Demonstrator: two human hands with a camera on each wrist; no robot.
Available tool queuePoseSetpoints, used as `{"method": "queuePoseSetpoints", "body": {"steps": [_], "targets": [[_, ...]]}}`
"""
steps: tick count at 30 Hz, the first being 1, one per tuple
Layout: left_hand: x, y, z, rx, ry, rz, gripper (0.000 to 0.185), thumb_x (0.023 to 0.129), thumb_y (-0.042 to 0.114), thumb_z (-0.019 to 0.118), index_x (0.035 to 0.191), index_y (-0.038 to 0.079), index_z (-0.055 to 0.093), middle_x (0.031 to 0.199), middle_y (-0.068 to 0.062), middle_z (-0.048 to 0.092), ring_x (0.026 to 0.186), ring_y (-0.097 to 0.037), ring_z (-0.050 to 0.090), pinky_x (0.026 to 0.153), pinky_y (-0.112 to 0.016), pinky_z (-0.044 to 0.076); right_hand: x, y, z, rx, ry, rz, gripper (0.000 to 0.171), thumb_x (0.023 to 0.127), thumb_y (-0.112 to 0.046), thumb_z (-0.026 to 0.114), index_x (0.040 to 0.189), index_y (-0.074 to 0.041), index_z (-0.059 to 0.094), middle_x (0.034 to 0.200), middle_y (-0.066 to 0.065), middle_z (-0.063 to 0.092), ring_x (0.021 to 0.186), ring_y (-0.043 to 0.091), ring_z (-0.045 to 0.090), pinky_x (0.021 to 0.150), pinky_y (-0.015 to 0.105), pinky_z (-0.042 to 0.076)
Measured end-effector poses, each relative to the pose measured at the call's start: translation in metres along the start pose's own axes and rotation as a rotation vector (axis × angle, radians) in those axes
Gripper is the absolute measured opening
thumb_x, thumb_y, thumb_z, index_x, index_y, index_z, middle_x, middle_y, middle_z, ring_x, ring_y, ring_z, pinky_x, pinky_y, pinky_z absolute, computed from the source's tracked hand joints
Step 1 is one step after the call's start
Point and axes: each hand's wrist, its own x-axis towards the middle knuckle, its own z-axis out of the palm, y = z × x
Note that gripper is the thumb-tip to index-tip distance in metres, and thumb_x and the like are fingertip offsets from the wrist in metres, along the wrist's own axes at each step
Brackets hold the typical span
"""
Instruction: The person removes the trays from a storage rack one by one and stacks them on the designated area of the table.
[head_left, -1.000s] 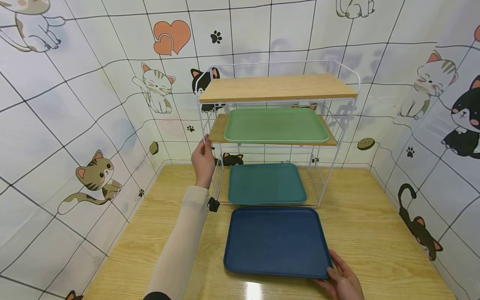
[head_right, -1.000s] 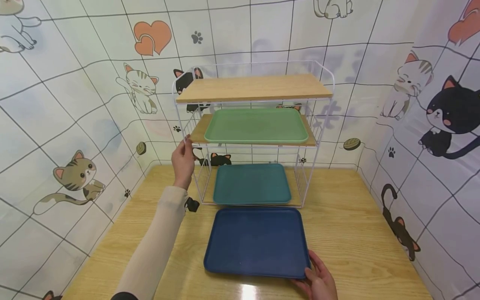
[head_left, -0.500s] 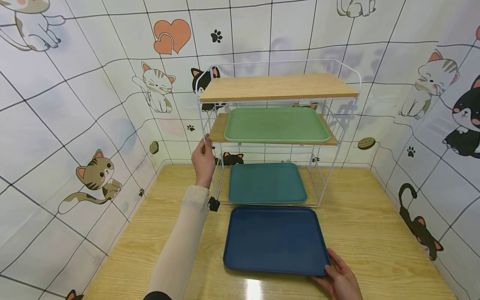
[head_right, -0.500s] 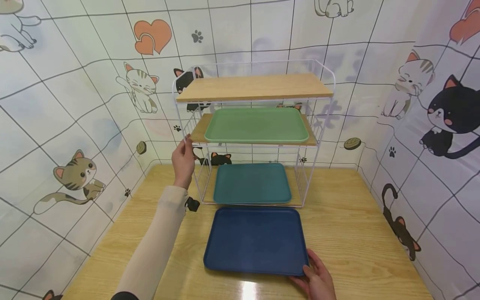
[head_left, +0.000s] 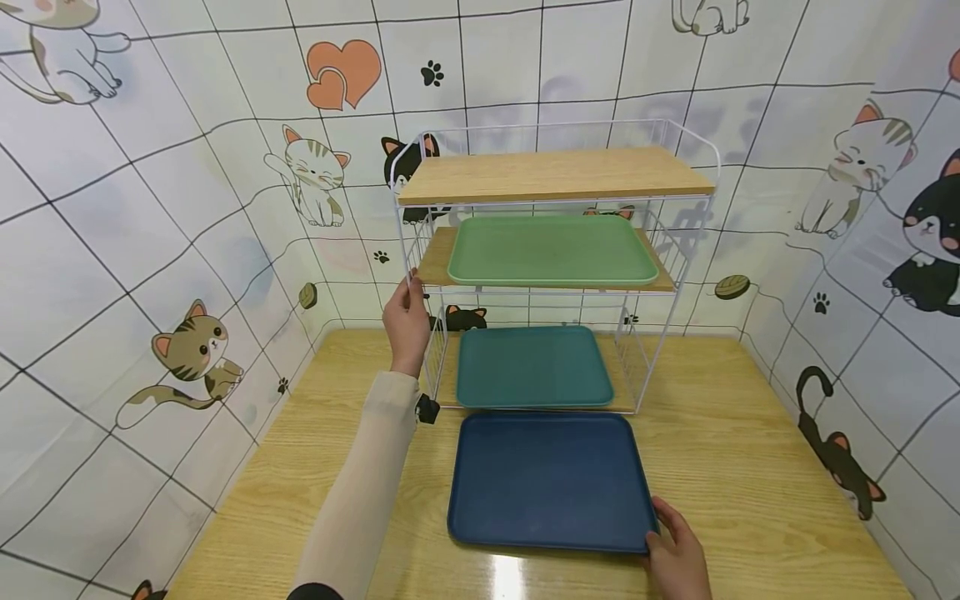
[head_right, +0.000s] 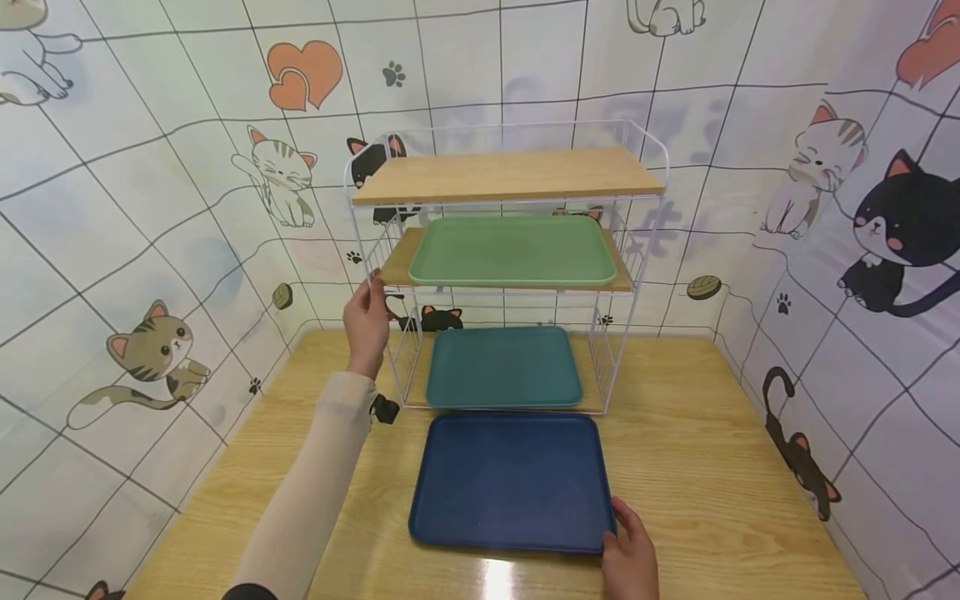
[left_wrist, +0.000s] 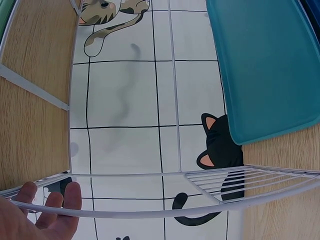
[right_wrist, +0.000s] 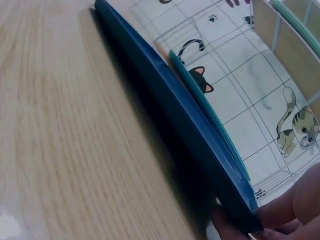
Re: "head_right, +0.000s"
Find person's right hand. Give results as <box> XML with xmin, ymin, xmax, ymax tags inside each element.
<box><xmin>600</xmin><ymin>497</ymin><xmax>661</xmax><ymax>600</ymax></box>

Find person's left hand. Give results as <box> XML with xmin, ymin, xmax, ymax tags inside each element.
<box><xmin>342</xmin><ymin>275</ymin><xmax>392</xmax><ymax>381</ymax></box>

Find dark blue plastic tray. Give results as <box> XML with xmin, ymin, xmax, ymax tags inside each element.
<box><xmin>407</xmin><ymin>412</ymin><xmax>618</xmax><ymax>554</ymax></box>

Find white wire rack wooden shelves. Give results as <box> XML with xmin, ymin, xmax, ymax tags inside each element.
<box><xmin>343</xmin><ymin>119</ymin><xmax>670</xmax><ymax>415</ymax></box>

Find teal plastic tray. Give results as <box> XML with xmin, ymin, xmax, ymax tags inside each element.
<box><xmin>425</xmin><ymin>326</ymin><xmax>585</xmax><ymax>410</ymax></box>

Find light green plastic tray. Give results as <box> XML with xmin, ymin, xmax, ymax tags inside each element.
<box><xmin>407</xmin><ymin>215</ymin><xmax>618</xmax><ymax>288</ymax></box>

